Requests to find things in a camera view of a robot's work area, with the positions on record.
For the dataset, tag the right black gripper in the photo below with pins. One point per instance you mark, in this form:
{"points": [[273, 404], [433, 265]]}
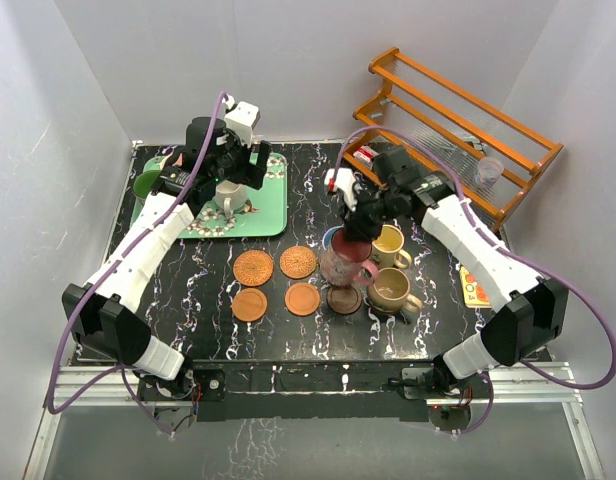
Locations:
{"points": [[354, 225]]}

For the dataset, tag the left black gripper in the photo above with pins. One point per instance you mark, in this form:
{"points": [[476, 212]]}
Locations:
{"points": [[249, 174]]}

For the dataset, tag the cream yellow mug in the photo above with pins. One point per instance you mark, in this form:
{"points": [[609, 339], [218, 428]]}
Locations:
{"points": [[387, 249]]}

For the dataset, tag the silver white mug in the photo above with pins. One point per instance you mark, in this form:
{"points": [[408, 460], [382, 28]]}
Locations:
{"points": [[230, 197]]}

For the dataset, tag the maroon tall mug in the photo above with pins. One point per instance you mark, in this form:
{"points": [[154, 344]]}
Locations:
{"points": [[344, 262]]}

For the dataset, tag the gold brown mug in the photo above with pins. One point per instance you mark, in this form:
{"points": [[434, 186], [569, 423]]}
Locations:
{"points": [[392, 290]]}

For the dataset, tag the woven rattan coaster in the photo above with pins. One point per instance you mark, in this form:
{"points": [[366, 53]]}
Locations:
{"points": [[298, 262], [253, 268]]}

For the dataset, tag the dark walnut coaster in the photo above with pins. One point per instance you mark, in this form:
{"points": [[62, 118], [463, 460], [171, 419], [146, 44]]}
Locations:
{"points": [[381, 311], [344, 300]]}

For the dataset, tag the light orange wooden coaster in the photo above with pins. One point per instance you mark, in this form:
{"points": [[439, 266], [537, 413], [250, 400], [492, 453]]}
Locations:
{"points": [[302, 299]]}

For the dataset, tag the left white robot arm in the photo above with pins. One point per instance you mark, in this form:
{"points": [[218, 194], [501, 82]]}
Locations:
{"points": [[102, 313]]}

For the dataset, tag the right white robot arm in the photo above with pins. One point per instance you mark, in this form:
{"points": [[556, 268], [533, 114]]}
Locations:
{"points": [[529, 309]]}

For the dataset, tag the clear plastic cup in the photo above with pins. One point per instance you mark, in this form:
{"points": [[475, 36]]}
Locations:
{"points": [[489, 170]]}

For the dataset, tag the red white small box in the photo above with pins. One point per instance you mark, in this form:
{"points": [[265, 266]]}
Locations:
{"points": [[365, 154]]}

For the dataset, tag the green plastic tray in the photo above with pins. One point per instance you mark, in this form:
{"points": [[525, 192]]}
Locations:
{"points": [[264, 214]]}

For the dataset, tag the pink mug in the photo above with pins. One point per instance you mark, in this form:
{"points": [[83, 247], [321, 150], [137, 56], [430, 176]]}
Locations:
{"points": [[173, 160]]}

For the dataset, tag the orange wooden shelf rack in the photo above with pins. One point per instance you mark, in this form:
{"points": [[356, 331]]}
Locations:
{"points": [[426, 113]]}

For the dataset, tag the green inside mug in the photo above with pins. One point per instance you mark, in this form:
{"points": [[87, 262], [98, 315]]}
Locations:
{"points": [[143, 184]]}

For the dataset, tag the orange patterned card box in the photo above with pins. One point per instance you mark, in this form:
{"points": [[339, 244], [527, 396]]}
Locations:
{"points": [[474, 294]]}

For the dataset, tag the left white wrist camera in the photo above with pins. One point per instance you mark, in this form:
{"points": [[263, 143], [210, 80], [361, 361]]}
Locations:
{"points": [[241, 117]]}

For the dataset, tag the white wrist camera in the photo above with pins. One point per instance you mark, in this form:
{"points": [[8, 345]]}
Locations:
{"points": [[241, 117], [343, 182]]}

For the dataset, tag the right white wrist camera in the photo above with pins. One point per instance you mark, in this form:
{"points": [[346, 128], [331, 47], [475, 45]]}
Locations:
{"points": [[343, 182]]}

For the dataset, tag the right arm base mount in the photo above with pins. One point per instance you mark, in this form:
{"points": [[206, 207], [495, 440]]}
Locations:
{"points": [[438, 381]]}

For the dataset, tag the aluminium frame rail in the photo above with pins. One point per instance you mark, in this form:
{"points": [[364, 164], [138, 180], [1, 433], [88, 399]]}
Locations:
{"points": [[305, 420]]}

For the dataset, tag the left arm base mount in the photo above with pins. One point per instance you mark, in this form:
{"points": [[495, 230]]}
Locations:
{"points": [[188, 385]]}

